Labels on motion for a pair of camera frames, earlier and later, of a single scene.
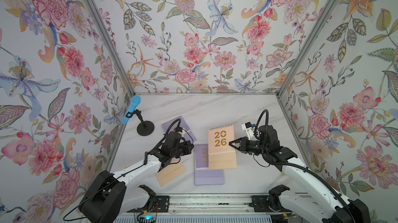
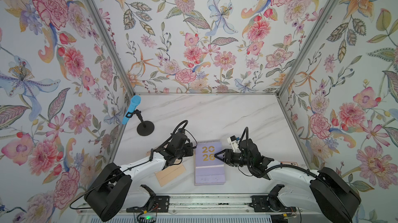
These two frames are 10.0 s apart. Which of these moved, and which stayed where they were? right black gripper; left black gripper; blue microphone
Moved: right black gripper
Stayed: left black gripper; blue microphone
